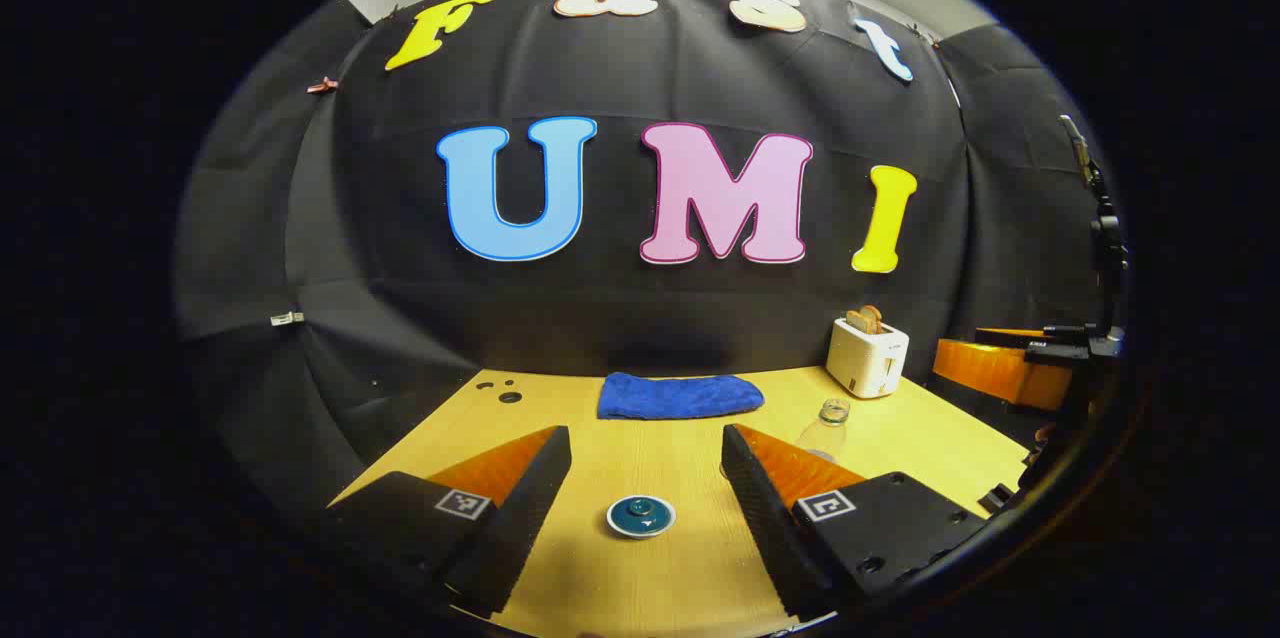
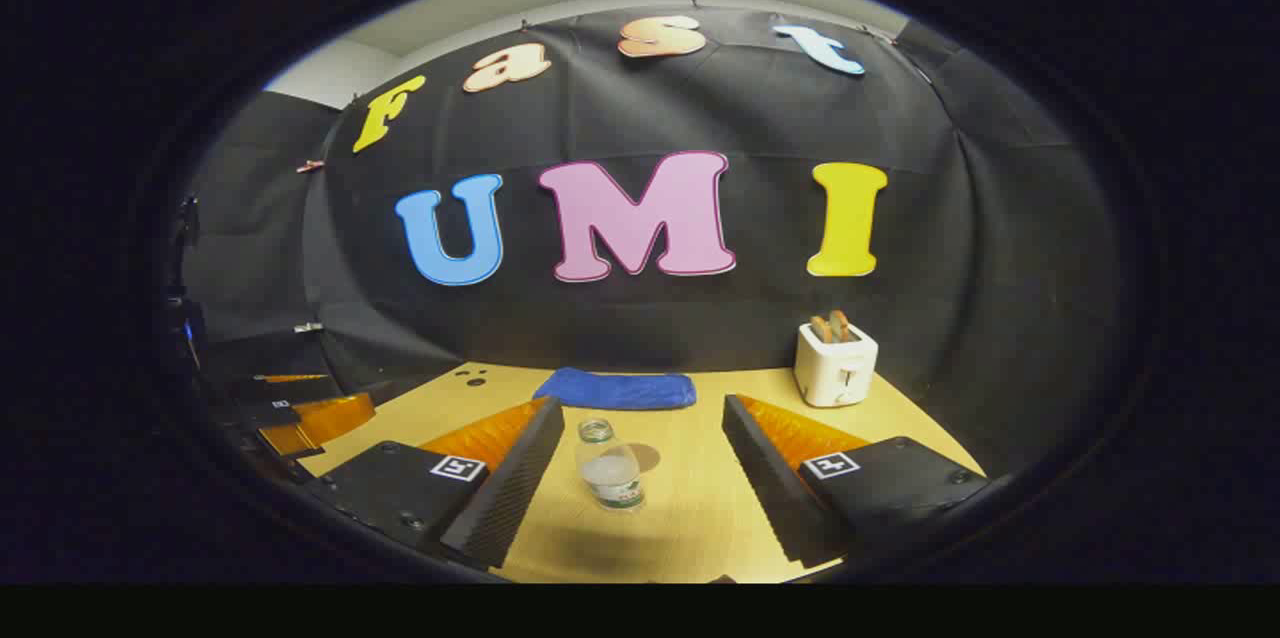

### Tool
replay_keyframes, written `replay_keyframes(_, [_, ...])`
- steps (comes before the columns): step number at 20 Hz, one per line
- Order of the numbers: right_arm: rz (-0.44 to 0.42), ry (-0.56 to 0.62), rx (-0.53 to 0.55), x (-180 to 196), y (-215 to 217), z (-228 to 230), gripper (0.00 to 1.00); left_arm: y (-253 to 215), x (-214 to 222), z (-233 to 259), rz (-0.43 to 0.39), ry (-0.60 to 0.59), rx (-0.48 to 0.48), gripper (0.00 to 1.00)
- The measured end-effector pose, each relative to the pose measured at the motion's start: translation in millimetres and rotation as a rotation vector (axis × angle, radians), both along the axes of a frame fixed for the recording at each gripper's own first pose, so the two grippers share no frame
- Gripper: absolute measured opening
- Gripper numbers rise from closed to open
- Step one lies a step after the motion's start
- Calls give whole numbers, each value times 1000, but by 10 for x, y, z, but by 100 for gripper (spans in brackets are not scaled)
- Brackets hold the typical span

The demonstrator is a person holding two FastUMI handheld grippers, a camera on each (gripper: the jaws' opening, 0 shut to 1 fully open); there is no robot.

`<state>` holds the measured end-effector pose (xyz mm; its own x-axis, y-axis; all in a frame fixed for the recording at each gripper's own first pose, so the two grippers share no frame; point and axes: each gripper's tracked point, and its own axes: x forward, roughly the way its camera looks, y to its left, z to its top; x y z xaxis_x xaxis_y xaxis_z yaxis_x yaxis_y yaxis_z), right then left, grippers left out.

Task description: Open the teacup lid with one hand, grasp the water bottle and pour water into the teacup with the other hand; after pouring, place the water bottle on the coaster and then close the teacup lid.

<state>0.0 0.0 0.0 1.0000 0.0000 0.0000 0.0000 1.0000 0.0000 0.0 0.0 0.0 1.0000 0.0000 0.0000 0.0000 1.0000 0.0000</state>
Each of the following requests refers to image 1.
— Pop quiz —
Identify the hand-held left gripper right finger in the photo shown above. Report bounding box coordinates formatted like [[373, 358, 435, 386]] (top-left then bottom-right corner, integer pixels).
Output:
[[721, 423, 988, 622]]

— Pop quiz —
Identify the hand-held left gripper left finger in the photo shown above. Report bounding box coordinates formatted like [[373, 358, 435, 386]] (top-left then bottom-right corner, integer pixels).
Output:
[[322, 425, 573, 617]]

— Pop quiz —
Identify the clear plastic water bottle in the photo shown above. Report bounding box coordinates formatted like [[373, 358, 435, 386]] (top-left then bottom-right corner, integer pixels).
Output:
[[797, 398, 852, 464]]

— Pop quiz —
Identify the black articulated stand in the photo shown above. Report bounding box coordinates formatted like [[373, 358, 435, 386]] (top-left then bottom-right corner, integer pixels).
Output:
[[1060, 115, 1129, 334]]

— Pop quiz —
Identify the white toaster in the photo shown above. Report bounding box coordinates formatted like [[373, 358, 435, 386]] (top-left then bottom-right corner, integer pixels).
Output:
[[826, 316, 910, 400]]

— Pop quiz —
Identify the blue towel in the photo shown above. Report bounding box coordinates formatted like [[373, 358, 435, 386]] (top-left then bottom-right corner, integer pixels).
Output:
[[597, 372, 766, 421]]

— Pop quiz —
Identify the black backdrop cloth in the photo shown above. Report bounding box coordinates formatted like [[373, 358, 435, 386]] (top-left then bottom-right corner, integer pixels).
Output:
[[175, 0, 1126, 519]]

